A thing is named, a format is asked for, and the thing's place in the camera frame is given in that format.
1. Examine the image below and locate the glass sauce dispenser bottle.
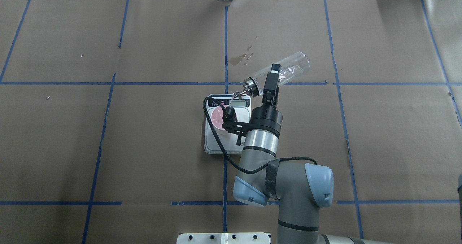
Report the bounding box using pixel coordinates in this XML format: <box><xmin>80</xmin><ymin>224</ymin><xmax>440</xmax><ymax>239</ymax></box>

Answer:
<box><xmin>232</xmin><ymin>52</ymin><xmax>311</xmax><ymax>99</ymax></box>

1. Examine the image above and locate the pink paper cup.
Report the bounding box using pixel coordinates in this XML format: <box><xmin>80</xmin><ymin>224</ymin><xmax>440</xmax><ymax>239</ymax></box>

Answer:
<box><xmin>209</xmin><ymin>106</ymin><xmax>228</xmax><ymax>134</ymax></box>

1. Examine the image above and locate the grey digital kitchen scale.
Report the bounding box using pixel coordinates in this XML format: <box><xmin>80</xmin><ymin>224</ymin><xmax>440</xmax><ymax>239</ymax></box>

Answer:
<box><xmin>204</xmin><ymin>94</ymin><xmax>252</xmax><ymax>155</ymax></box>

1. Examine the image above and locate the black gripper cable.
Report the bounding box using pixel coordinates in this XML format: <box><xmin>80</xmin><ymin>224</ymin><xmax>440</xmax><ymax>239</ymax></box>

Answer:
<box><xmin>203</xmin><ymin>96</ymin><xmax>318</xmax><ymax>174</ymax></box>

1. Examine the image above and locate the white pedestal column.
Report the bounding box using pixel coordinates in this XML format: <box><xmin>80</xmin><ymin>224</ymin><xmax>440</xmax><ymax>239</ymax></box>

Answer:
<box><xmin>176</xmin><ymin>232</ymin><xmax>272</xmax><ymax>244</ymax></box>

